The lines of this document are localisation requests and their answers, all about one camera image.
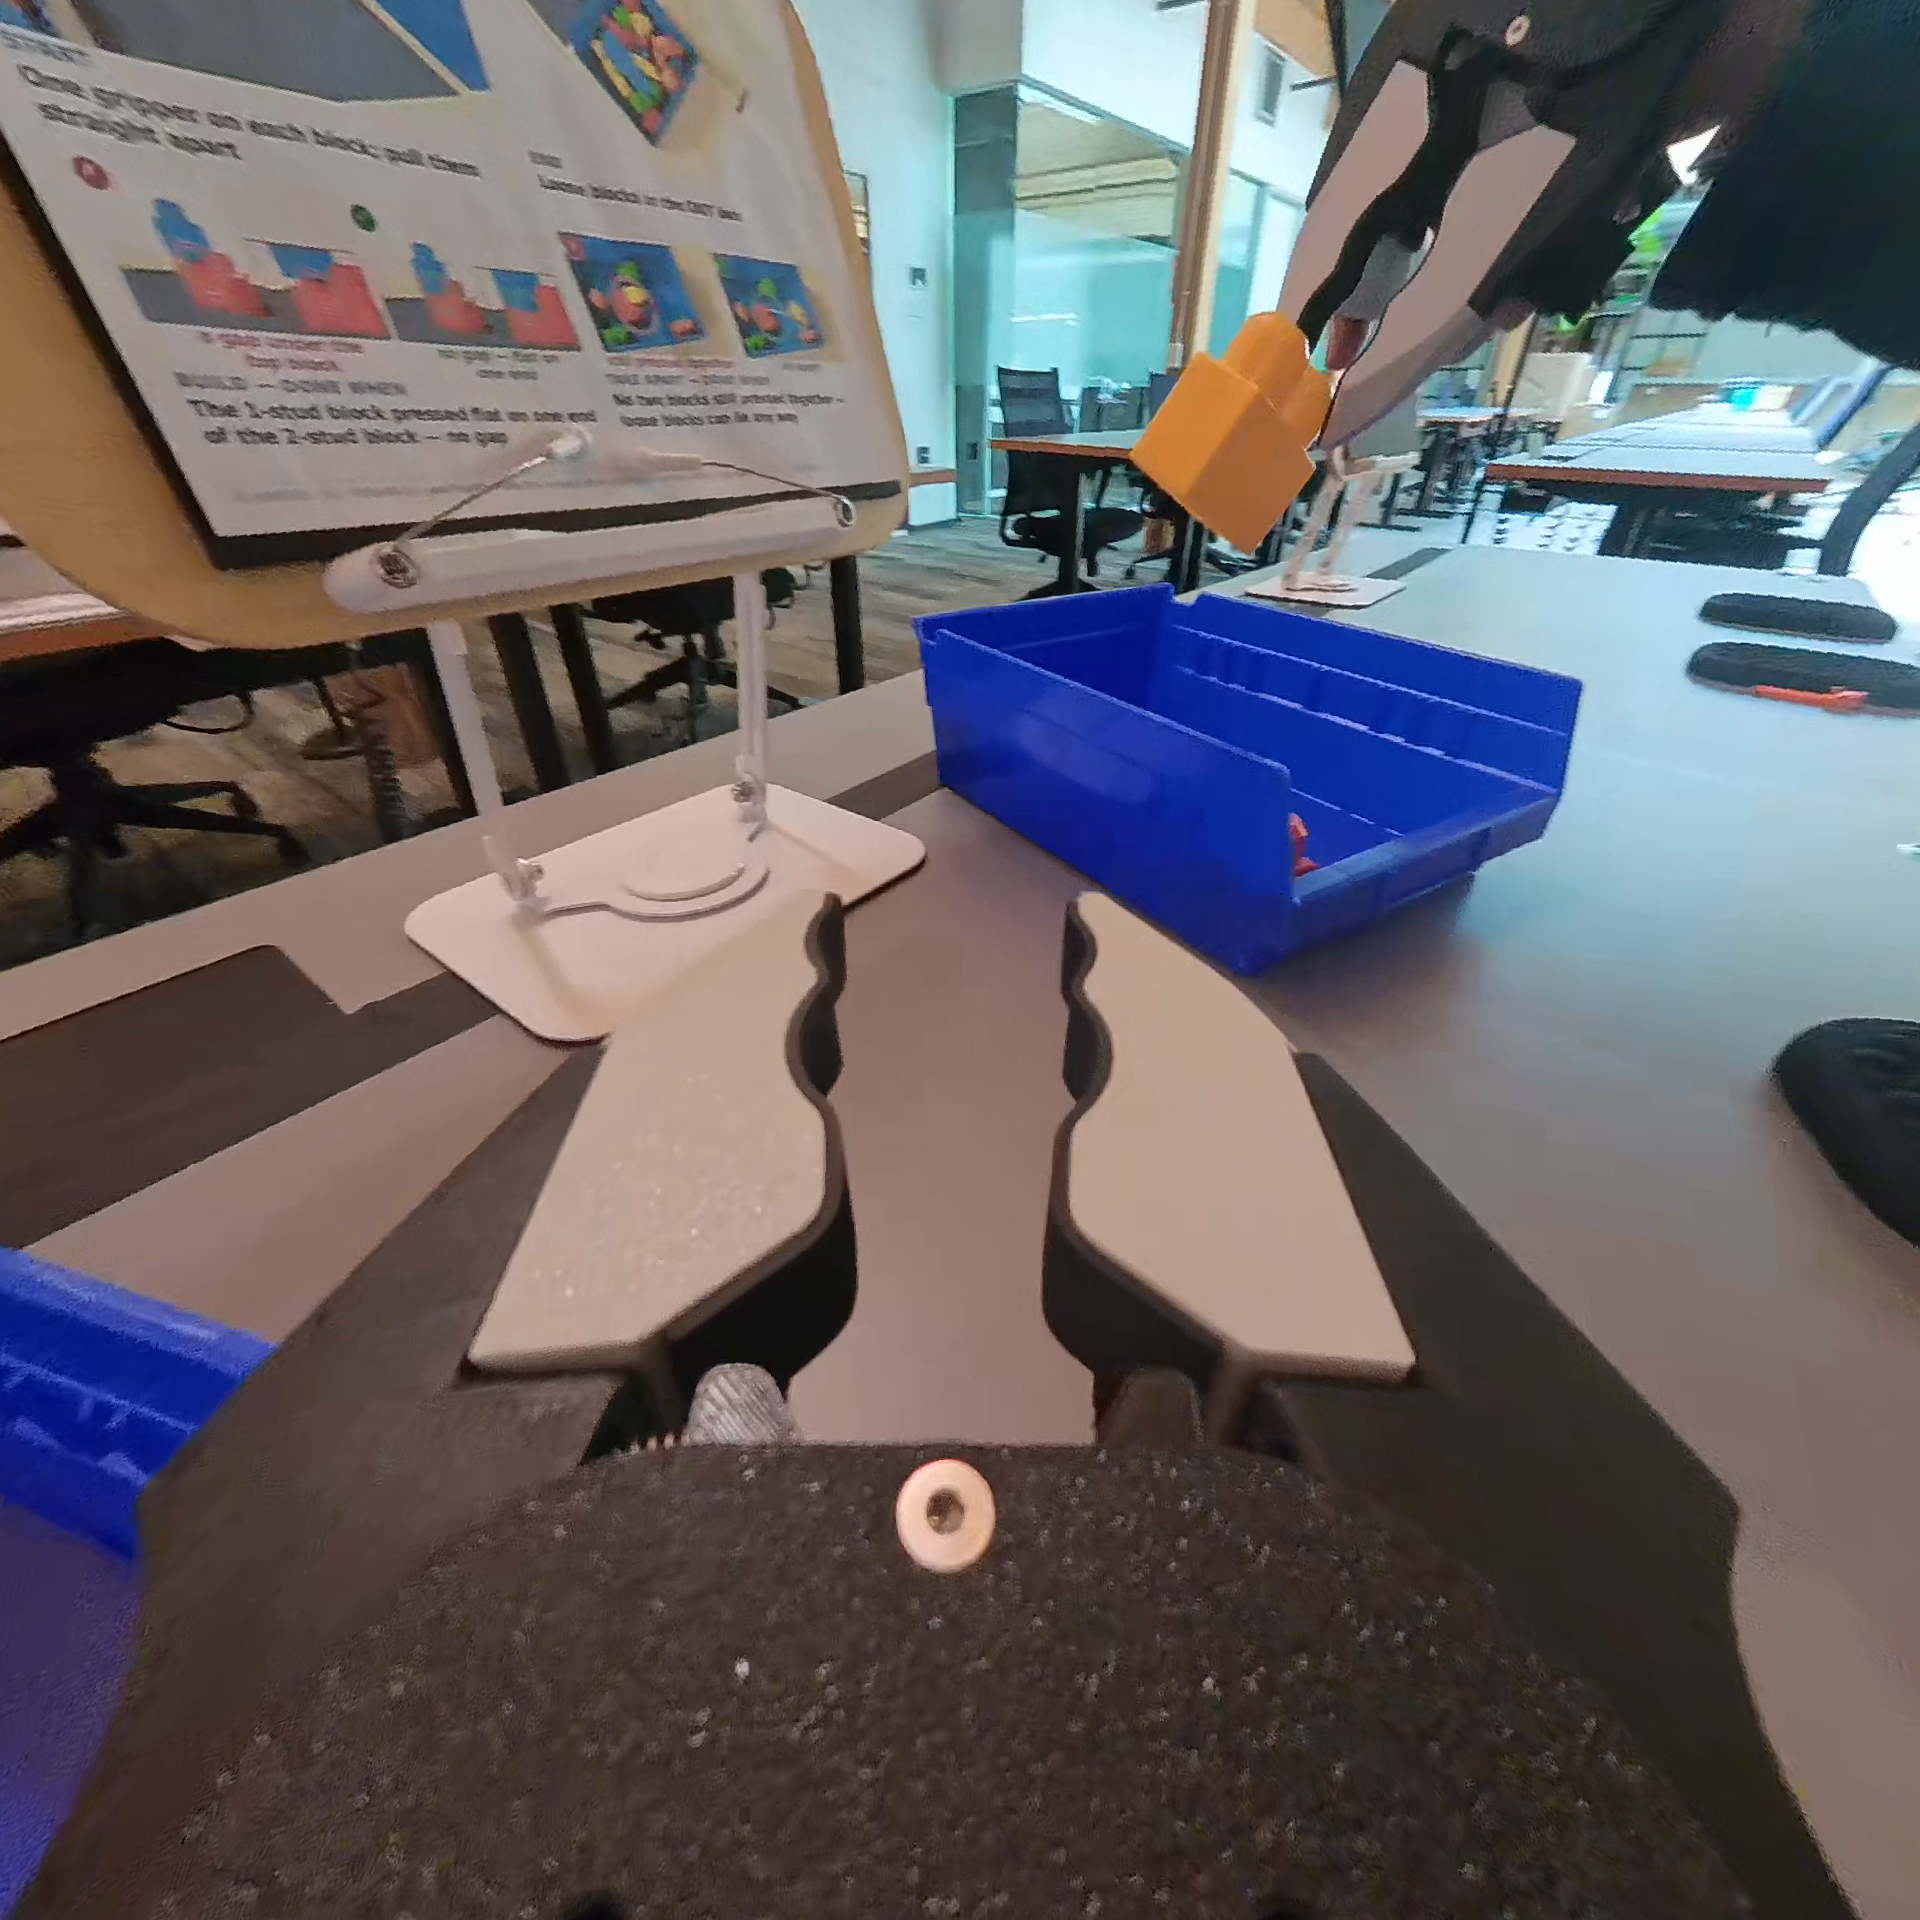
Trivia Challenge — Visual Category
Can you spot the wooden desk behind stand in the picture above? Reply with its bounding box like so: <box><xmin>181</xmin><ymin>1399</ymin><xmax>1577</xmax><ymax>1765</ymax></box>
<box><xmin>0</xmin><ymin>465</ymin><xmax>965</xmax><ymax>845</ymax></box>

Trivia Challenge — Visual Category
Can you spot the black mesh office chair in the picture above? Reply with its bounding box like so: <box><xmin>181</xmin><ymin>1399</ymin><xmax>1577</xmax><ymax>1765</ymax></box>
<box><xmin>1813</xmin><ymin>434</ymin><xmax>1920</xmax><ymax>581</ymax></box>

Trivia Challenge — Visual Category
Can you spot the black oval pad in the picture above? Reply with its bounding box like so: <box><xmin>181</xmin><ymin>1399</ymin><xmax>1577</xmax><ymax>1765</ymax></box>
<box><xmin>1695</xmin><ymin>588</ymin><xmax>1896</xmax><ymax>647</ymax></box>
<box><xmin>1689</xmin><ymin>647</ymin><xmax>1920</xmax><ymax>714</ymax></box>

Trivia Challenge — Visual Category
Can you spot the row of long desks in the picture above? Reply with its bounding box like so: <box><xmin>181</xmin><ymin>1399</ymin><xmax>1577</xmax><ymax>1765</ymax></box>
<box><xmin>1418</xmin><ymin>357</ymin><xmax>1854</xmax><ymax>561</ymax></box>

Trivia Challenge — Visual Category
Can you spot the wooden support post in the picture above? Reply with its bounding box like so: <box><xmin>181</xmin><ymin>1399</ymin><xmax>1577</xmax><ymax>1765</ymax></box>
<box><xmin>1180</xmin><ymin>0</ymin><xmax>1253</xmax><ymax>378</ymax></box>

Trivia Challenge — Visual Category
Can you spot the instruction sheet on white stand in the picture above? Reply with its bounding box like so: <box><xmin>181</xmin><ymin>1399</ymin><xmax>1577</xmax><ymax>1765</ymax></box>
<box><xmin>0</xmin><ymin>0</ymin><xmax>924</xmax><ymax>1048</ymax></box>

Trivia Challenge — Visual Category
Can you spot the blue bin for built steps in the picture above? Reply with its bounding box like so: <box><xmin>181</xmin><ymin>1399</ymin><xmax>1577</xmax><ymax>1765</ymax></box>
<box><xmin>0</xmin><ymin>1247</ymin><xmax>281</xmax><ymax>1564</ymax></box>

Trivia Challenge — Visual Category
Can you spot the yellow two-stud mega block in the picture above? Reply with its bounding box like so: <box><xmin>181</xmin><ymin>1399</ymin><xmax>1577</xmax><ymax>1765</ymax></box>
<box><xmin>1130</xmin><ymin>315</ymin><xmax>1337</xmax><ymax>561</ymax></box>

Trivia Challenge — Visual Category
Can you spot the blue bin with block pile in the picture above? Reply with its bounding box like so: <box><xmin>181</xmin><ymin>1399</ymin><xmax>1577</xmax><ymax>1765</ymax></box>
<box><xmin>916</xmin><ymin>581</ymin><xmax>1584</xmax><ymax>982</ymax></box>

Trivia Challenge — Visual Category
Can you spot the long wooden desk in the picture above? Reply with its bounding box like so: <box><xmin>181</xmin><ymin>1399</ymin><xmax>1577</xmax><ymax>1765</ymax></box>
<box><xmin>988</xmin><ymin>434</ymin><xmax>1204</xmax><ymax>598</ymax></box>

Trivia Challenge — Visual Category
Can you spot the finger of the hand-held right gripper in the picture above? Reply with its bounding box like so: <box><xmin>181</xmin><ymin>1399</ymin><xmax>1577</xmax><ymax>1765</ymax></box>
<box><xmin>1272</xmin><ymin>68</ymin><xmax>1485</xmax><ymax>348</ymax></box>
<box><xmin>1312</xmin><ymin>127</ymin><xmax>1577</xmax><ymax>458</ymax></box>

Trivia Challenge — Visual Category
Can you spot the black rounded pad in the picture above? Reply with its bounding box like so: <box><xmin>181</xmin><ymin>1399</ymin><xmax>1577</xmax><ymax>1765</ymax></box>
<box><xmin>1768</xmin><ymin>1019</ymin><xmax>1920</xmax><ymax>1251</ymax></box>

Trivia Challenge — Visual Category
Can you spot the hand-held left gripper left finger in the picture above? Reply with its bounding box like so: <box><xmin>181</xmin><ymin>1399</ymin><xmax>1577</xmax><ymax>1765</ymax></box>
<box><xmin>471</xmin><ymin>894</ymin><xmax>859</xmax><ymax>1423</ymax></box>

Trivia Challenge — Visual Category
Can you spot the wooden board stand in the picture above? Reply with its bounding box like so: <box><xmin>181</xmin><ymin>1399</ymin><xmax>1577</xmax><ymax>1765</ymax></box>
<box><xmin>1244</xmin><ymin>440</ymin><xmax>1418</xmax><ymax>608</ymax></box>

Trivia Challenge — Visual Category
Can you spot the printed instruction sheet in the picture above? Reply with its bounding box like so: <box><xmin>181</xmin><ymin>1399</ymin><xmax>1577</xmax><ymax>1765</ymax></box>
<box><xmin>0</xmin><ymin>0</ymin><xmax>901</xmax><ymax>543</ymax></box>

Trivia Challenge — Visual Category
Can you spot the person's right forearm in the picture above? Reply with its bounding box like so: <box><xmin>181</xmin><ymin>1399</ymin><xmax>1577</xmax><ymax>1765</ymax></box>
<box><xmin>1647</xmin><ymin>0</ymin><xmax>1920</xmax><ymax>367</ymax></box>

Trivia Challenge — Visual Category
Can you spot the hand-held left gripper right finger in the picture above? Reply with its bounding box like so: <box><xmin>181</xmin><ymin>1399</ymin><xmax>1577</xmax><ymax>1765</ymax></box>
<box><xmin>1046</xmin><ymin>894</ymin><xmax>1418</xmax><ymax>1391</ymax></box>

